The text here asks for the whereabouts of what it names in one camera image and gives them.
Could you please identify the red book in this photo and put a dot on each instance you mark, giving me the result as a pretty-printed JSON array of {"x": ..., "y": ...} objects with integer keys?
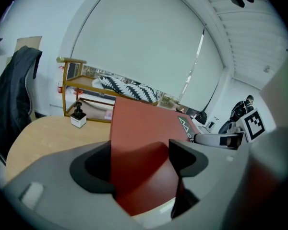
[{"x": 144, "y": 140}]

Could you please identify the black white striped pillow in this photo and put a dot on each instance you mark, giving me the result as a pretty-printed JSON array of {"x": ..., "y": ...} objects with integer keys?
[{"x": 129, "y": 88}]

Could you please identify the black backpack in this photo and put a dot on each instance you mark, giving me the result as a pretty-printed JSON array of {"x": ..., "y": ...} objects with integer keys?
[{"x": 201, "y": 117}]

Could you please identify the black white pump bottle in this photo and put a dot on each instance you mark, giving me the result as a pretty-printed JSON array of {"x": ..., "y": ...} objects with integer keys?
[{"x": 78, "y": 117}]

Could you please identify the silver suitcase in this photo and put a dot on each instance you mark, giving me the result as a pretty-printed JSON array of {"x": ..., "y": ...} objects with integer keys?
[{"x": 210, "y": 124}]

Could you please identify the grey roller blind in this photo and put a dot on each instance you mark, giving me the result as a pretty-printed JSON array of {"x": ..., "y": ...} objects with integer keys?
[
  {"x": 206, "y": 80},
  {"x": 139, "y": 37}
]

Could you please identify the brown cardboard sheet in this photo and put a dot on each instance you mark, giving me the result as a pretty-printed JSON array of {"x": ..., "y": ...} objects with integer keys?
[{"x": 30, "y": 42}]

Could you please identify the oval wooden table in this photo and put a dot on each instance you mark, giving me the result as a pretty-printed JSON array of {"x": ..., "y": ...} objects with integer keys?
[{"x": 57, "y": 133}]

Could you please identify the black jacket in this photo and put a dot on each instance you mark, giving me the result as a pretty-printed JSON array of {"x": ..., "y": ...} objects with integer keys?
[{"x": 12, "y": 99}]

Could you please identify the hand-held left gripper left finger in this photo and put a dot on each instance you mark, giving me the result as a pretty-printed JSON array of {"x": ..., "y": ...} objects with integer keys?
[{"x": 57, "y": 176}]

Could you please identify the wooden trolley cart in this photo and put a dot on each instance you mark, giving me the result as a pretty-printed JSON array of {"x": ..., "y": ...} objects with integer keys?
[{"x": 74, "y": 80}]

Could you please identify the red label water bottle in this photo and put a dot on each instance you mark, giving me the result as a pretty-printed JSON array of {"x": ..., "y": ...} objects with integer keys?
[{"x": 60, "y": 85}]

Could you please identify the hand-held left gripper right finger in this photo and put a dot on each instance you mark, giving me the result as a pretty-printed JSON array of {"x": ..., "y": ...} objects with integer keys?
[{"x": 218, "y": 171}]

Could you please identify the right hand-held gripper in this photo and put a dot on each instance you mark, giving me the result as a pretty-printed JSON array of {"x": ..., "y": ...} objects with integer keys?
[{"x": 252, "y": 126}]

